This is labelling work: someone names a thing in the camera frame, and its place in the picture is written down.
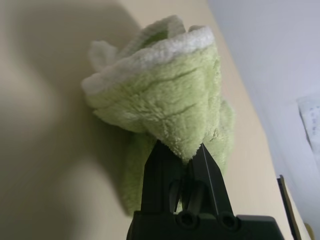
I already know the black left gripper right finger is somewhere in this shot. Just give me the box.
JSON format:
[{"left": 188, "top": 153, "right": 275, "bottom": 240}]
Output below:
[{"left": 185, "top": 143, "right": 234, "bottom": 218}]

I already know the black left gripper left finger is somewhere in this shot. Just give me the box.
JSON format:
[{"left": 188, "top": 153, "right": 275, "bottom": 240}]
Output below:
[{"left": 140, "top": 139, "right": 187, "bottom": 214}]

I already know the green towel white trim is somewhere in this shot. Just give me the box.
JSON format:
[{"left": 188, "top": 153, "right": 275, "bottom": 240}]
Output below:
[{"left": 81, "top": 14, "right": 236, "bottom": 217}]

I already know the white printed sheet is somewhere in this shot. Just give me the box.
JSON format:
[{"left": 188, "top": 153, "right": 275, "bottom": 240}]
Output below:
[{"left": 296, "top": 95, "right": 320, "bottom": 151}]

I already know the beige table black frame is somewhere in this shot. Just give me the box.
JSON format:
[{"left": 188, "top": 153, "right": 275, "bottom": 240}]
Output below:
[{"left": 276, "top": 174, "right": 301, "bottom": 240}]

